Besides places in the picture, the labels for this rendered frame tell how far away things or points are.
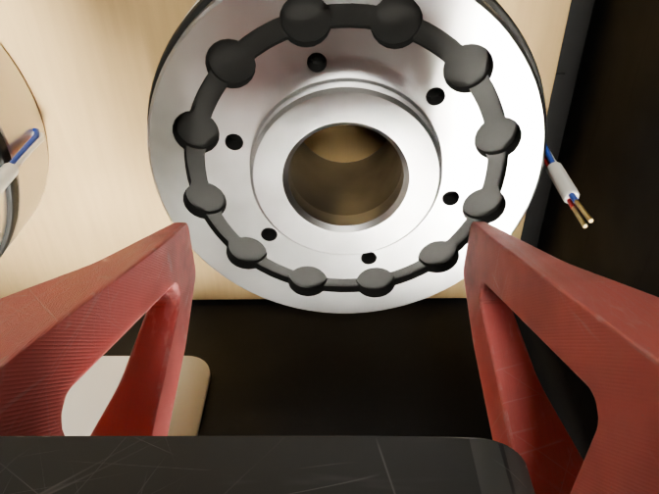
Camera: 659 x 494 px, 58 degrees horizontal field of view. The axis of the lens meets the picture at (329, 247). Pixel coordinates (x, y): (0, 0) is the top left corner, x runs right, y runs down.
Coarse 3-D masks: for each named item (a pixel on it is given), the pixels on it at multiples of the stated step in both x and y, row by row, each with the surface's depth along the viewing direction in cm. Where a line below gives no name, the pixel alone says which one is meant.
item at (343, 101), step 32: (288, 96) 14; (320, 96) 14; (352, 96) 14; (384, 96) 14; (288, 128) 14; (320, 128) 14; (384, 128) 14; (416, 128) 14; (256, 160) 15; (288, 160) 15; (416, 160) 14; (256, 192) 15; (288, 192) 15; (416, 192) 15; (288, 224) 16; (320, 224) 16; (352, 224) 16; (384, 224) 16; (416, 224) 16
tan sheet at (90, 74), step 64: (0, 0) 16; (64, 0) 16; (128, 0) 16; (192, 0) 16; (512, 0) 16; (64, 64) 17; (128, 64) 17; (64, 128) 18; (128, 128) 18; (64, 192) 19; (128, 192) 19; (64, 256) 21
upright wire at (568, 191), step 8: (544, 160) 16; (552, 160) 16; (552, 168) 15; (560, 168) 15; (552, 176) 15; (560, 176) 15; (568, 176) 15; (560, 184) 15; (568, 184) 14; (560, 192) 15; (568, 192) 14; (576, 192) 14; (568, 200) 14; (576, 200) 14; (576, 208) 14; (576, 216) 14; (584, 216) 14; (584, 224) 14
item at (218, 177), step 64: (256, 0) 13; (320, 0) 13; (384, 0) 13; (448, 0) 13; (192, 64) 14; (256, 64) 14; (320, 64) 14; (384, 64) 14; (448, 64) 14; (512, 64) 14; (192, 128) 15; (256, 128) 15; (448, 128) 14; (512, 128) 15; (192, 192) 16; (448, 192) 16; (512, 192) 16; (256, 256) 17; (320, 256) 17; (384, 256) 17; (448, 256) 17
